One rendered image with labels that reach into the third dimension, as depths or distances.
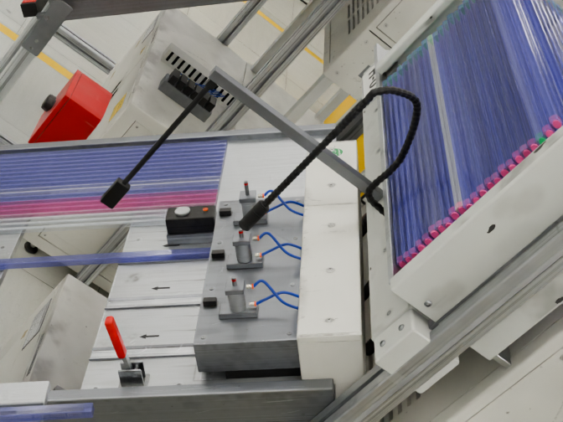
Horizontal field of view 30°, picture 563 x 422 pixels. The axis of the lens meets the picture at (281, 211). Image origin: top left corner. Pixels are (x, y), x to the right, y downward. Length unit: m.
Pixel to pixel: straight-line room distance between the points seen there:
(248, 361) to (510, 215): 0.40
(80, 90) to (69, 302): 0.50
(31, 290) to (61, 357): 1.07
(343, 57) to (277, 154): 0.86
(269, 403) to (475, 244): 0.35
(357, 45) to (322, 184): 1.10
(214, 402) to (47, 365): 0.66
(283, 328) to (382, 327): 0.14
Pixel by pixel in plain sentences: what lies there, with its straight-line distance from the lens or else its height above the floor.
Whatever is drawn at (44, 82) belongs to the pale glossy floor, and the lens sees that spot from 3.85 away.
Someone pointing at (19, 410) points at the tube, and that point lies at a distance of 1.25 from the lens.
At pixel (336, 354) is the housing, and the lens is 1.31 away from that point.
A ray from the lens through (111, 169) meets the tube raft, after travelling 1.85.
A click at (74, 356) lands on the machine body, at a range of 2.01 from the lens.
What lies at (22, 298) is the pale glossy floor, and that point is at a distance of 3.01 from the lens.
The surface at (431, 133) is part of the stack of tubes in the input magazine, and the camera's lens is 1.41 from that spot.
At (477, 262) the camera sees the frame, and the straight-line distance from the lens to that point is 1.19.
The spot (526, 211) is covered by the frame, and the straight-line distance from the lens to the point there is 1.16.
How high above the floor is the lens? 1.90
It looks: 26 degrees down
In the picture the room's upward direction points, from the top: 45 degrees clockwise
